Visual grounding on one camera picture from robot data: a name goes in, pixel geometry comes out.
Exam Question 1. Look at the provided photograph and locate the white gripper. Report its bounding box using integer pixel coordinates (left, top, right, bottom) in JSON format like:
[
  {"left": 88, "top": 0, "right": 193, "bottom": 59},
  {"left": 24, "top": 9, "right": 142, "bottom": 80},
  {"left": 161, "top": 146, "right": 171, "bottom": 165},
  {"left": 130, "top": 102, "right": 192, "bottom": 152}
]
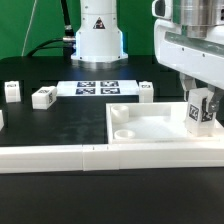
[{"left": 152, "top": 0, "right": 224, "bottom": 113}]

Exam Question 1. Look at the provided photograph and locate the white square tabletop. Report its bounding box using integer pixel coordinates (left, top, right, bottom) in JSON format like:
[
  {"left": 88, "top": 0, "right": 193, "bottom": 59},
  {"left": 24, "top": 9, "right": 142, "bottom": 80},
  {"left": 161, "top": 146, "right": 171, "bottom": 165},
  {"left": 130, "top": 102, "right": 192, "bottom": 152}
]
[{"left": 106, "top": 102, "right": 224, "bottom": 144}]

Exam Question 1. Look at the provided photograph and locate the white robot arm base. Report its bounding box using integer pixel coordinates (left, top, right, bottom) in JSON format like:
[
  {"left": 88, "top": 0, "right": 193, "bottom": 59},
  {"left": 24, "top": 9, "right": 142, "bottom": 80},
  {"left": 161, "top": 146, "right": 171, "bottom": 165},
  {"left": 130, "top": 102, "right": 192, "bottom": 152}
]
[{"left": 71, "top": 0, "right": 128, "bottom": 70}]

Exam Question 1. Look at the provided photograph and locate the white obstacle fence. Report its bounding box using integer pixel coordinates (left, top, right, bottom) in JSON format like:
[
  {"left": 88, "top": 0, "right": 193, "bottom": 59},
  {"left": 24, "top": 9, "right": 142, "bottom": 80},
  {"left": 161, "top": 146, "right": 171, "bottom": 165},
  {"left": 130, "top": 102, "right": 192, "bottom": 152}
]
[{"left": 0, "top": 142, "right": 224, "bottom": 174}]

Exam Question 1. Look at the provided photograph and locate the white AprilTag base plate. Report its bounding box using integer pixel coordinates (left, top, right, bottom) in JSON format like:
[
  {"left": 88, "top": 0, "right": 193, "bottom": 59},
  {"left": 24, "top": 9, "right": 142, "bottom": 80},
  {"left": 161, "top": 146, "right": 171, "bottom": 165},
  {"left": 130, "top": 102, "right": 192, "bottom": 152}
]
[{"left": 57, "top": 80, "right": 138, "bottom": 97}]

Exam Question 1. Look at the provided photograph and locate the black cable bundle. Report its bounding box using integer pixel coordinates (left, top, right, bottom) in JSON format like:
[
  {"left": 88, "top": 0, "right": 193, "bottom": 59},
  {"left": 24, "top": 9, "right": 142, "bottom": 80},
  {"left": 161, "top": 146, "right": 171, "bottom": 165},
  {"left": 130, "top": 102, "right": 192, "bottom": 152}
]
[{"left": 25, "top": 0, "right": 78, "bottom": 58}]

